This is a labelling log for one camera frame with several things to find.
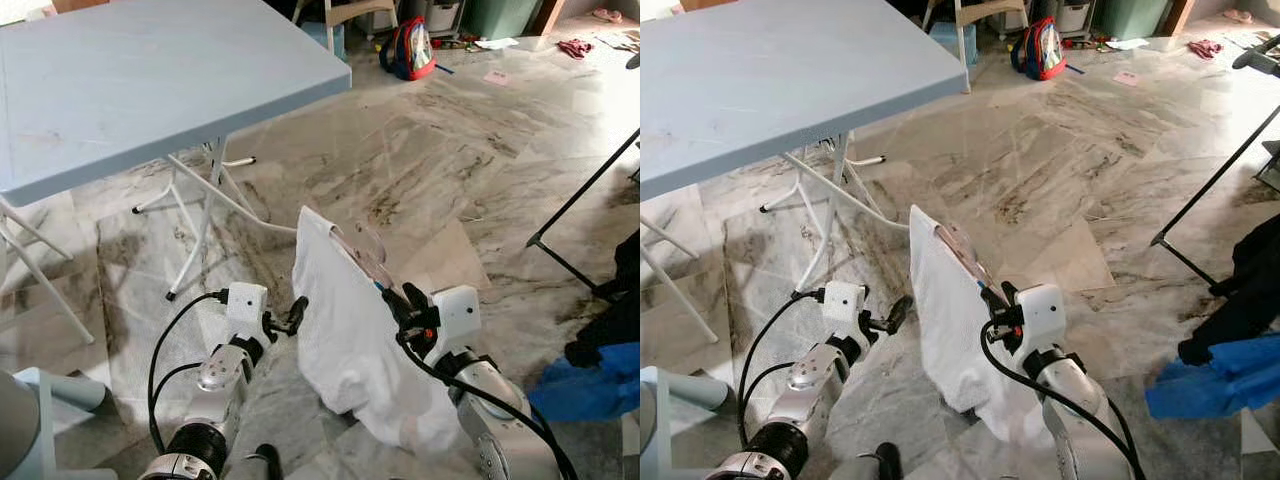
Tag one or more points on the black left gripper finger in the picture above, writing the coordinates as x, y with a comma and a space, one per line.
899, 312
297, 315

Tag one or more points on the pink plastic hanger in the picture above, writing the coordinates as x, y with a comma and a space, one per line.
375, 270
985, 280

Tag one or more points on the white shirt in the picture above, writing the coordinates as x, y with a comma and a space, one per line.
345, 340
955, 340

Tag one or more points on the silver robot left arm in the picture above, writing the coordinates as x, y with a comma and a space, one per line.
215, 375
805, 380

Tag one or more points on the grey robot left leg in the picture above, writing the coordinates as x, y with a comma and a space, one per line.
255, 465
865, 465

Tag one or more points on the bright blue garment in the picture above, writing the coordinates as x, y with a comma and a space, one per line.
590, 390
1220, 380

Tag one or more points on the navy blue garment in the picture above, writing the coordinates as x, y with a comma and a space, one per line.
615, 320
1245, 290

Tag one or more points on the black metal drying rack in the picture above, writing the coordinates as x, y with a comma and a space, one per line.
1255, 55
575, 194

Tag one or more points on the small pink paper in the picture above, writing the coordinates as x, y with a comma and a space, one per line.
496, 77
1127, 77

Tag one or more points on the red and blue backpack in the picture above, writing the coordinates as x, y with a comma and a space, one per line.
412, 50
1042, 50

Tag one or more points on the white plastic drawer unit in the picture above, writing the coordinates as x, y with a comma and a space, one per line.
1075, 15
445, 15

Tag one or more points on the green bin with grey lid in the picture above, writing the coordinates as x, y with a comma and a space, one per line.
1130, 18
500, 18

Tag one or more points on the small red cloth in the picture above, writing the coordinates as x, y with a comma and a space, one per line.
575, 48
1205, 48

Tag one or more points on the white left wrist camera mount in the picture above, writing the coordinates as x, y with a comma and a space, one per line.
843, 305
247, 305

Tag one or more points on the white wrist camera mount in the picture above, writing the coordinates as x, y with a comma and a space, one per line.
843, 305
458, 315
247, 305
1040, 312

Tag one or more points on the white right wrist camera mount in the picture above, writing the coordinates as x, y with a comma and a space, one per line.
1040, 312
458, 315

